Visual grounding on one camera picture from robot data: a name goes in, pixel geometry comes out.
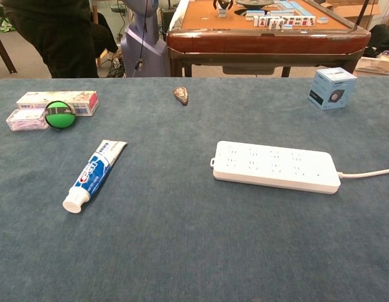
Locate small oval pebble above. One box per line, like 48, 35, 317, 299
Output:
173, 86, 189, 107

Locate white power strip cable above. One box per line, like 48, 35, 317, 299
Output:
336, 167, 389, 179

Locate white plastic basket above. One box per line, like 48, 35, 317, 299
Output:
354, 55, 389, 77

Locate blue white toothpaste tube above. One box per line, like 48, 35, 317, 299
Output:
62, 139, 128, 215

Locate black rounded gadget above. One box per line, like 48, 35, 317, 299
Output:
212, 0, 234, 11

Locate clear plastic box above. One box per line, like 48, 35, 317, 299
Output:
5, 108, 50, 132

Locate white power strip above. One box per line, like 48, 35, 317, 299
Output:
209, 140, 342, 195

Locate blue felt table cloth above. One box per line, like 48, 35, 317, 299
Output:
0, 76, 389, 302

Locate light blue cube box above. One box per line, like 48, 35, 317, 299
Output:
307, 67, 358, 111

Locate brown mahjong table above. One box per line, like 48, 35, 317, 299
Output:
165, 0, 372, 78

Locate black hanging cable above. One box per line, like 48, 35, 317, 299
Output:
135, 0, 150, 70

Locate blue mahjong tile wall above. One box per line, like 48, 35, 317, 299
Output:
277, 0, 309, 17

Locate white floral toothpaste box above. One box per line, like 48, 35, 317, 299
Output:
16, 91, 100, 117

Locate person in black clothes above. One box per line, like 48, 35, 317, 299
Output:
1, 0, 119, 79

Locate black bag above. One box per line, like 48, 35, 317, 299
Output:
366, 24, 389, 59

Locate tangled floor cables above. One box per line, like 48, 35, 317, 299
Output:
106, 50, 126, 78

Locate green ball with black band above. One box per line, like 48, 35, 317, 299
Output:
44, 100, 77, 131

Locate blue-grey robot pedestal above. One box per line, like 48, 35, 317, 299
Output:
120, 0, 172, 78

